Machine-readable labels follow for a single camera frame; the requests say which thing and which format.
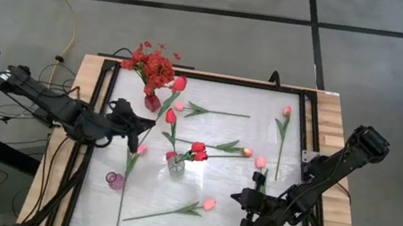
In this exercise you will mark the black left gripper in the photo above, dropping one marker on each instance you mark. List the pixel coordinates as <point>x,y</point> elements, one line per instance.
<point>121,120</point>

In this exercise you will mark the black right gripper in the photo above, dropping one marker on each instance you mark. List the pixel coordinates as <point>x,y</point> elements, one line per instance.
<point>252,202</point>

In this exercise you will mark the red glass vase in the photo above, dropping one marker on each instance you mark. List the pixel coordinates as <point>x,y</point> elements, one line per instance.
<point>152,103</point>

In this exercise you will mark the red artificial tulip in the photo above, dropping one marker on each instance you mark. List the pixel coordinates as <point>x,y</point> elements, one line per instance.
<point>171,116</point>
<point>201,156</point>
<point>179,84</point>
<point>170,156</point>

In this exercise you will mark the clear cut-glass vase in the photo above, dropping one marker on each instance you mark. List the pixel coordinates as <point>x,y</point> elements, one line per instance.
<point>176,167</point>

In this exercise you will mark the red flower bouquet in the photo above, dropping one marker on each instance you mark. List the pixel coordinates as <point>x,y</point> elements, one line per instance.
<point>160,68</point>

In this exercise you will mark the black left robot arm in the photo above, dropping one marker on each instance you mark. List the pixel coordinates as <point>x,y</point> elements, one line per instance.
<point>64,109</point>

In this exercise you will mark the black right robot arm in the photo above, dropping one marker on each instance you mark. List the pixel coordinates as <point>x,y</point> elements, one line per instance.
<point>367,141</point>

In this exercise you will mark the purple glass vase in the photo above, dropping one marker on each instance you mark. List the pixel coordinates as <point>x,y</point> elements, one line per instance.
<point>115,181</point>

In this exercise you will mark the silver metal bracket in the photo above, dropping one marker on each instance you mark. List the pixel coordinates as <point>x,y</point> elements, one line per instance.
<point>305,156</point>

